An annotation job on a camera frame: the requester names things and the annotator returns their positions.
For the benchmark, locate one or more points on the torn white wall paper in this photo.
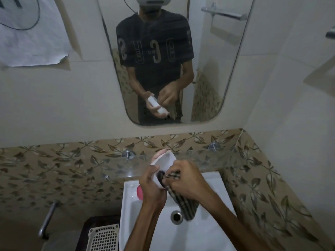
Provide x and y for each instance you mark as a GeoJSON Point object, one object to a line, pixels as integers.
{"type": "Point", "coordinates": [34, 47]}

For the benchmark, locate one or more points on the dark brown stool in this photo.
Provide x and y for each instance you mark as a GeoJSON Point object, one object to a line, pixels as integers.
{"type": "Point", "coordinates": [83, 232]}

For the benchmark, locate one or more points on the person's right forearm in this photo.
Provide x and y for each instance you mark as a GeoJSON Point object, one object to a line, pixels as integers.
{"type": "Point", "coordinates": [233, 224]}

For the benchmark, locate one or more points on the white perforated plastic basket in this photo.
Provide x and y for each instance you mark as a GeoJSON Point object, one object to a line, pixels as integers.
{"type": "Point", "coordinates": [103, 239]}

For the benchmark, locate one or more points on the person's left forearm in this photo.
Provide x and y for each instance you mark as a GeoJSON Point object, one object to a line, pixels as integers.
{"type": "Point", "coordinates": [142, 230]}

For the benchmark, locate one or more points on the rounded wall mirror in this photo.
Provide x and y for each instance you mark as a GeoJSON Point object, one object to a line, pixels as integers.
{"type": "Point", "coordinates": [222, 62]}

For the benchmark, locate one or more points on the white ceramic sink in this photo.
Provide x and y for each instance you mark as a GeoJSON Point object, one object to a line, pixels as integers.
{"type": "Point", "coordinates": [170, 237]}

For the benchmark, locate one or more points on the person's right hand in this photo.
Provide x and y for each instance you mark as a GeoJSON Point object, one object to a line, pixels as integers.
{"type": "Point", "coordinates": [188, 180]}

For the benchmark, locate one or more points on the small chrome shelf peg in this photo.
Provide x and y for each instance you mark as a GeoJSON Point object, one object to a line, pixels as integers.
{"type": "Point", "coordinates": [106, 177]}

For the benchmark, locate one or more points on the checkered cleaning cloth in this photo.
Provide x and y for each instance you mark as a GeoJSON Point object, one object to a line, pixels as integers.
{"type": "Point", "coordinates": [185, 206]}

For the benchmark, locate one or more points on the chrome wall tap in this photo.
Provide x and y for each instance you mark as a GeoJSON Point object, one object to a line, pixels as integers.
{"type": "Point", "coordinates": [47, 222]}

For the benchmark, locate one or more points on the clear glass shelf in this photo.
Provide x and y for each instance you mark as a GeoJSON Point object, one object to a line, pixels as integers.
{"type": "Point", "coordinates": [123, 167]}

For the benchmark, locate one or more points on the round chrome shelf bracket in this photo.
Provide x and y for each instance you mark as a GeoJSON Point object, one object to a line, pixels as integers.
{"type": "Point", "coordinates": [214, 146]}
{"type": "Point", "coordinates": [128, 154]}

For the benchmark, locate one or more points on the metal sink drain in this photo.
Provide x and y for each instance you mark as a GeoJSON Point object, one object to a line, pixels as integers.
{"type": "Point", "coordinates": [176, 218]}

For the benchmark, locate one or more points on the white plastic soap dish tray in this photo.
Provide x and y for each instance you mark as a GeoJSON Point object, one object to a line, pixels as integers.
{"type": "Point", "coordinates": [167, 160]}

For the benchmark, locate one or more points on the person's left hand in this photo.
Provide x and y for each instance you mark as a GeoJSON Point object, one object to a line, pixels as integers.
{"type": "Point", "coordinates": [151, 193]}

